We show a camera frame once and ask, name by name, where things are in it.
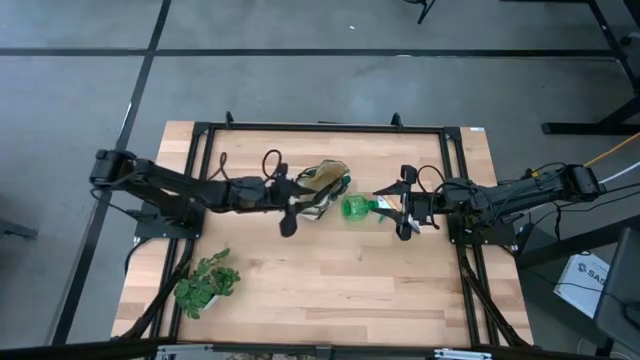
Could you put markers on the black desk leg frame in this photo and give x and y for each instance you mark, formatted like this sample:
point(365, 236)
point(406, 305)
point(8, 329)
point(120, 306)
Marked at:
point(590, 128)

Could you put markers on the black aluminium table frame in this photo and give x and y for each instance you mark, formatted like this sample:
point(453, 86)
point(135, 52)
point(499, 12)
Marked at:
point(325, 127)

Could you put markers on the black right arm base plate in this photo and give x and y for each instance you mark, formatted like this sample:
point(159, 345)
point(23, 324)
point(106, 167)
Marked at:
point(482, 234)

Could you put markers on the green plastic spray bottle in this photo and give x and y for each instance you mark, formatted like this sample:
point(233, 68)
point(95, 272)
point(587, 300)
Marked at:
point(356, 206)

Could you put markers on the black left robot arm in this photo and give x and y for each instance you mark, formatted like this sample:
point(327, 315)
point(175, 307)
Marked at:
point(165, 180)

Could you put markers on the silver metal bracket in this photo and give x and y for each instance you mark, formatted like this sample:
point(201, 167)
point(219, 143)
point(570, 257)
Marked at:
point(462, 354)
point(182, 352)

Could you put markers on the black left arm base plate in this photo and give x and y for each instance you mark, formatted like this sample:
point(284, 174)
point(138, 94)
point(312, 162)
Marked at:
point(165, 227)

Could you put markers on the green potted plant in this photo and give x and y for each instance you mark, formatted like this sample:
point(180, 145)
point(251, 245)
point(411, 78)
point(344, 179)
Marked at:
point(205, 285)

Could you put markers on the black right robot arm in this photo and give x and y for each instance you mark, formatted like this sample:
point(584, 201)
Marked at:
point(510, 195)

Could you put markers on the white cardboard box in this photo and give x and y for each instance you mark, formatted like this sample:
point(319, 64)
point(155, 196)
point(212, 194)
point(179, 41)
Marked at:
point(580, 285)

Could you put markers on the dark monitor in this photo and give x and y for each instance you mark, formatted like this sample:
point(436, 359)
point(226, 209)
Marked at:
point(620, 285)

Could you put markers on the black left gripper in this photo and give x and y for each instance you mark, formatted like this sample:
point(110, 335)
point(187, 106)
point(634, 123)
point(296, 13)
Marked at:
point(286, 200)

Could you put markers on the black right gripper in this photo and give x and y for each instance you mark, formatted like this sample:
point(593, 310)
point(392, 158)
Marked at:
point(415, 205)

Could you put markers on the black table beam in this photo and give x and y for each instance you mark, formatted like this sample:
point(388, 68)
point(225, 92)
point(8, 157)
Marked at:
point(575, 242)

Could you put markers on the black stand leg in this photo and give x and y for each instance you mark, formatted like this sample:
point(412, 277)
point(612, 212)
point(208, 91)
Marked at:
point(425, 10)

